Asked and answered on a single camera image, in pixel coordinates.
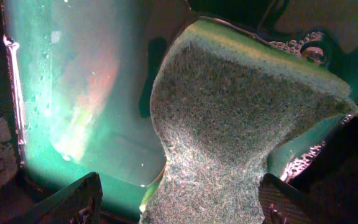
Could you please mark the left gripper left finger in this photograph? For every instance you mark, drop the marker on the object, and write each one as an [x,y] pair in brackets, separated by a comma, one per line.
[80,202]

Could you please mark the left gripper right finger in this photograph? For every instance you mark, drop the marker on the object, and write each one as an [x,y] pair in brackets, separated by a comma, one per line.
[281,203]

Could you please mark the green scouring sponge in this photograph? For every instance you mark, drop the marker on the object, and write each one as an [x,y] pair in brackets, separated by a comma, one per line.
[220,103]

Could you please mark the black rectangular water tray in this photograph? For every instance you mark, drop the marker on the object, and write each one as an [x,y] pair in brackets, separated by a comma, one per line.
[84,73]

